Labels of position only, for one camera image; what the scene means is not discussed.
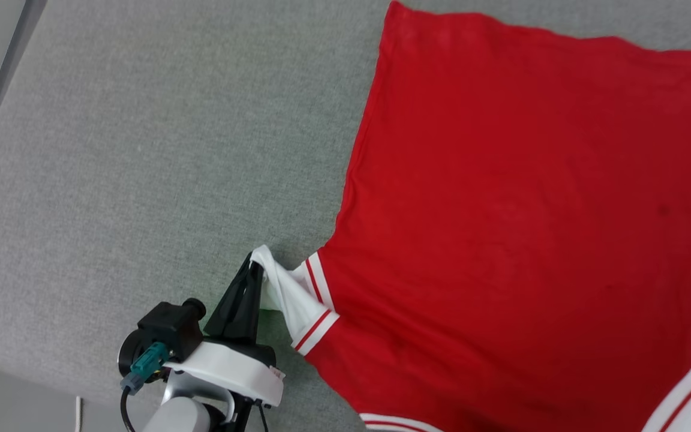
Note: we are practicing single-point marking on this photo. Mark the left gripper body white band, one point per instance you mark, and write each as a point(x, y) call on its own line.
point(231, 369)

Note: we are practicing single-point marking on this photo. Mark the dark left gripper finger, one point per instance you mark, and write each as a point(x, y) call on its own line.
point(228, 309)
point(252, 312)

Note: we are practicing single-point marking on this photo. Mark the red and white jersey garment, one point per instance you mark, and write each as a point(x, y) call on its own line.
point(501, 210)

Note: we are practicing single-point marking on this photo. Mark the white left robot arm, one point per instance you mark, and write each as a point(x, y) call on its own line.
point(183, 414)

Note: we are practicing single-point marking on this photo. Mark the grey fabric sofa cushion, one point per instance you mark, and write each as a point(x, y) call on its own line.
point(141, 150)

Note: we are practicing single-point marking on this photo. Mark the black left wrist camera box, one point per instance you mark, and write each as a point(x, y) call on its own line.
point(168, 327)

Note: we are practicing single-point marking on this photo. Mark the teal left camera connector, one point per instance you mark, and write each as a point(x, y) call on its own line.
point(144, 365)

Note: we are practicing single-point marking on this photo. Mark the grey metal frame rail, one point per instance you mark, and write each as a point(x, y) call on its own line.
point(3, 78)

